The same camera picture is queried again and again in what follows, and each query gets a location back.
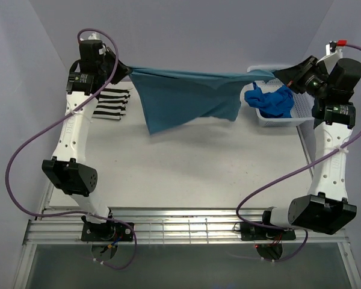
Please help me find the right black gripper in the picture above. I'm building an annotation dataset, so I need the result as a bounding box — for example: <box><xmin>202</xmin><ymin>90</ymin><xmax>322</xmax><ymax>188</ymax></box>
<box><xmin>274</xmin><ymin>55</ymin><xmax>331</xmax><ymax>99</ymax></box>

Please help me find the black white striped tank top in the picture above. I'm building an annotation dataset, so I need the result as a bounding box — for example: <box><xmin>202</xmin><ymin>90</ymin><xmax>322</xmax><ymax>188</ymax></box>
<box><xmin>93</xmin><ymin>88</ymin><xmax>132</xmax><ymax>121</ymax></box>

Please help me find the light blue tank top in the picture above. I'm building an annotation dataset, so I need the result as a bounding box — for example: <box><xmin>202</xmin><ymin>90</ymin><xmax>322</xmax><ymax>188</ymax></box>
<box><xmin>129</xmin><ymin>67</ymin><xmax>274</xmax><ymax>134</ymax></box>

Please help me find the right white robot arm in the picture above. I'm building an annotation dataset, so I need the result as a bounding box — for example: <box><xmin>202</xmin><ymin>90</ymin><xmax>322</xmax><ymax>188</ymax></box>
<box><xmin>259</xmin><ymin>57</ymin><xmax>361</xmax><ymax>239</ymax></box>

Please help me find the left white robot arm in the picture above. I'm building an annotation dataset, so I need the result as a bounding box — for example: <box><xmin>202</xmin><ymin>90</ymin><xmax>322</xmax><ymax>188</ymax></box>
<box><xmin>42</xmin><ymin>48</ymin><xmax>128</xmax><ymax>241</ymax></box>

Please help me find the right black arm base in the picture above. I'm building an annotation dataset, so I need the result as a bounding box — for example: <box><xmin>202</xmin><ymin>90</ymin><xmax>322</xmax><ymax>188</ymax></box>
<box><xmin>233</xmin><ymin>222</ymin><xmax>296</xmax><ymax>241</ymax></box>

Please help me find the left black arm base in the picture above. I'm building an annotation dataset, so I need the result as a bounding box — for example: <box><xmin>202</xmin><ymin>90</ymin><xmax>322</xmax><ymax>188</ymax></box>
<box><xmin>81</xmin><ymin>222</ymin><xmax>134</xmax><ymax>242</ymax></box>

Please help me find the royal blue tank top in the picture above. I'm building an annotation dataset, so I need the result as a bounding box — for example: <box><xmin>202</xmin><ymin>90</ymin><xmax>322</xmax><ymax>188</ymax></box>
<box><xmin>244</xmin><ymin>82</ymin><xmax>294</xmax><ymax>118</ymax></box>

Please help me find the white plastic basket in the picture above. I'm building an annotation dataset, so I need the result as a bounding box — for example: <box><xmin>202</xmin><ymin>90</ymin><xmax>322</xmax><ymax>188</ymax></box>
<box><xmin>244</xmin><ymin>78</ymin><xmax>313</xmax><ymax>127</ymax></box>

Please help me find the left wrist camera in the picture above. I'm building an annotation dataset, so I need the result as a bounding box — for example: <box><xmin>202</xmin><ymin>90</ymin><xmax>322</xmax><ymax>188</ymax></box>
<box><xmin>79</xmin><ymin>32</ymin><xmax>105</xmax><ymax>64</ymax></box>

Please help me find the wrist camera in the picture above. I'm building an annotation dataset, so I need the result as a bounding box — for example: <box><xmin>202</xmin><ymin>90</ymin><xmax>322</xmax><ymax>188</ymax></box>
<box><xmin>317</xmin><ymin>40</ymin><xmax>347</xmax><ymax>72</ymax></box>
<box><xmin>79</xmin><ymin>32</ymin><xmax>105</xmax><ymax>64</ymax></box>

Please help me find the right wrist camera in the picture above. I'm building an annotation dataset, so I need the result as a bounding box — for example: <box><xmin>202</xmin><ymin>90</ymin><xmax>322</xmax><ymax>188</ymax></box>
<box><xmin>317</xmin><ymin>40</ymin><xmax>347</xmax><ymax>72</ymax></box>

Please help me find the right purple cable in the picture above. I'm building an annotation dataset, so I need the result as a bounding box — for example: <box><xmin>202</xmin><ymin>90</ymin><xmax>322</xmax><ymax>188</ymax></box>
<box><xmin>236</xmin><ymin>43</ymin><xmax>361</xmax><ymax>263</ymax></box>

